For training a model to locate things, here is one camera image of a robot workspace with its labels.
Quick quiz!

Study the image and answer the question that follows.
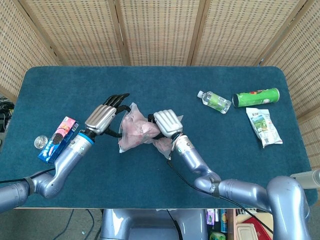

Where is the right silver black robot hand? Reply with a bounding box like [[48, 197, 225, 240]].
[[147, 109, 184, 140]]

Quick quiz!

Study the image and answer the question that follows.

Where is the green chips can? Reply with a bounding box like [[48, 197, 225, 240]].
[[232, 87, 280, 109]]

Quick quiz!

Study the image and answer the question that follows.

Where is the white green snack packet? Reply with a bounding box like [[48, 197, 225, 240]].
[[245, 107, 284, 149]]

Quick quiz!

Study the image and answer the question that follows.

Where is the clear bottle with green label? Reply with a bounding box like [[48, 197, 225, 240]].
[[197, 90, 232, 115]]

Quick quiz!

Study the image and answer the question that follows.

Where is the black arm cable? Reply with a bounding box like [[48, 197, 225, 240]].
[[0, 168, 56, 185], [166, 159, 275, 235]]

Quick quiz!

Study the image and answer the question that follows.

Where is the grey robot torso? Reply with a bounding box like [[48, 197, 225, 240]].
[[99, 208, 208, 240]]

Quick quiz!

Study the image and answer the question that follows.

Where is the black torso cable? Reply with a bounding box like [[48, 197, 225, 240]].
[[166, 209, 181, 240]]

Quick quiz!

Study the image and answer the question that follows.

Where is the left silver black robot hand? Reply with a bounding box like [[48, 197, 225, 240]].
[[84, 92, 133, 139]]

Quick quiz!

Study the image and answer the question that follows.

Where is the black cable tangle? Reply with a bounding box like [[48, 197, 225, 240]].
[[0, 94, 15, 133]]

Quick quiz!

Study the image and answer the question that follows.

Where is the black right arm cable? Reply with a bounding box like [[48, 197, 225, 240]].
[[166, 159, 275, 235]]

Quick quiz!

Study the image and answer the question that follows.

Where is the black floor cable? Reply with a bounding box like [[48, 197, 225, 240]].
[[85, 209, 96, 238]]

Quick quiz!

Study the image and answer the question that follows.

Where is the white grey cylinder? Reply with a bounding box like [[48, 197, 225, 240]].
[[289, 169, 320, 190]]

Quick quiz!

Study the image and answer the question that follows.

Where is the clear plastic bag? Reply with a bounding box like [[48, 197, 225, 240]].
[[117, 101, 185, 160]]

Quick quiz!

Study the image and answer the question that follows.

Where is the beige plastic container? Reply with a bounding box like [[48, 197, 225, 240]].
[[236, 223, 261, 240]]

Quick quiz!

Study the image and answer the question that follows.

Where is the woven rattan folding screen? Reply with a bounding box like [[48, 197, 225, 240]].
[[0, 0, 320, 171]]

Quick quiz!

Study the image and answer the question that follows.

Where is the teal table mat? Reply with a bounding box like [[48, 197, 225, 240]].
[[0, 65, 318, 210]]

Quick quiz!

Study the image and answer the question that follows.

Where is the blue floor cable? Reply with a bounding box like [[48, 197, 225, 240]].
[[60, 209, 75, 239]]

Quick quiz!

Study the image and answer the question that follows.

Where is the blue yellow box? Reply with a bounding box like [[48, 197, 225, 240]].
[[219, 209, 229, 233]]

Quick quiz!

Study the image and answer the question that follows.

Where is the red box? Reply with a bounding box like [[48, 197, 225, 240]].
[[242, 216, 274, 240]]

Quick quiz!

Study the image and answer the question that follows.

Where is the pink blue cookie box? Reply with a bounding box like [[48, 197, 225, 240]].
[[37, 116, 79, 165]]

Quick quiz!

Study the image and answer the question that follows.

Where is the purple packet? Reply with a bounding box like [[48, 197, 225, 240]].
[[205, 209, 216, 226]]

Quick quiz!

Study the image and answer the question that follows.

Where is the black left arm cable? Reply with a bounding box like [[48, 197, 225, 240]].
[[0, 168, 56, 185]]

